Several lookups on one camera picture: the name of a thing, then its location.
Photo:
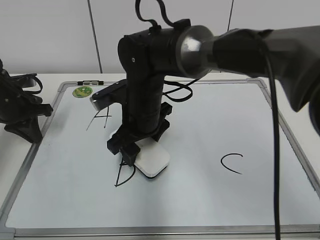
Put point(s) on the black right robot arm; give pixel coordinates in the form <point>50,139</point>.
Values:
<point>291,56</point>

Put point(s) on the black silver board hanger clip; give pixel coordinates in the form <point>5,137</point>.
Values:
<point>90,82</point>

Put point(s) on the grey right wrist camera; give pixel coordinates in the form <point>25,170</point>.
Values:
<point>107,96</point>

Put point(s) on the white board with metal frame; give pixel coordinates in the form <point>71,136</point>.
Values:
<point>218,182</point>

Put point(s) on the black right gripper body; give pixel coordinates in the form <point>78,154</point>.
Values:
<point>125,136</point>

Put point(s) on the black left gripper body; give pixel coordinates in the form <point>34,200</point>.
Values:
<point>20,106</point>

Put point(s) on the white board eraser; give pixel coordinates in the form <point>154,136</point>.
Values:
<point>152,160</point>

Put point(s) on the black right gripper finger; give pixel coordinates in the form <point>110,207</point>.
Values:
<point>163,124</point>
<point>129,153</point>

